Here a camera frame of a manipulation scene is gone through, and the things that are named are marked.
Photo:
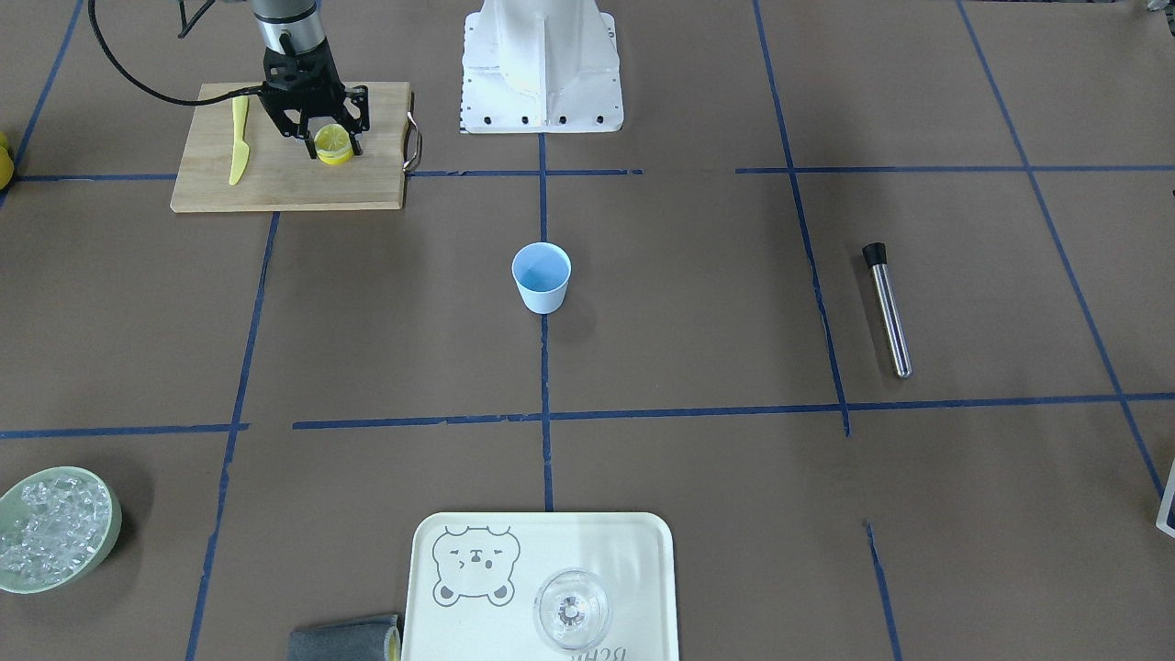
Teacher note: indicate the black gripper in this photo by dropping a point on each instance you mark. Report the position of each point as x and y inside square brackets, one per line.
[357, 105]

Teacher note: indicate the yellow lemon slice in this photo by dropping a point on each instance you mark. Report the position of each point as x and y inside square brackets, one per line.
[333, 145]

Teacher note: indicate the steel muddler with black tip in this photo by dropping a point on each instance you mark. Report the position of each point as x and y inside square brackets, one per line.
[875, 256]

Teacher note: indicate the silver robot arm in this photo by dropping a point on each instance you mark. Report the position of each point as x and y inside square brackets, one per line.
[289, 26]

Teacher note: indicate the light blue cup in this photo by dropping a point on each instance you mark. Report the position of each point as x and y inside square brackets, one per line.
[541, 271]

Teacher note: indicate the whole yellow lemon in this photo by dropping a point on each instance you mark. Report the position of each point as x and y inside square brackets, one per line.
[7, 164]

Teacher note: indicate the bamboo cutting board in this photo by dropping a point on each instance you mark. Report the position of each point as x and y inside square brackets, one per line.
[280, 176]

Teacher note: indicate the yellow plastic knife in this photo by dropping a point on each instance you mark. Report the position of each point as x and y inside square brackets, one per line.
[240, 150]

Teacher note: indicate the cream bear tray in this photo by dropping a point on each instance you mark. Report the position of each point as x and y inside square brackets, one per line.
[473, 578]

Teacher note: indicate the green bowl of ice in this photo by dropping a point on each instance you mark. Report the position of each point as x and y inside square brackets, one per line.
[58, 526]

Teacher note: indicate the grey folded cloth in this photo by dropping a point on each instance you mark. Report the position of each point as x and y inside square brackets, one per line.
[373, 638]

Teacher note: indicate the clear wine glass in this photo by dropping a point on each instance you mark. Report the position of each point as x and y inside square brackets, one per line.
[572, 611]

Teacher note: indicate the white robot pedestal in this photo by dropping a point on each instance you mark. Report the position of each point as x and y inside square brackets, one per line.
[540, 67]

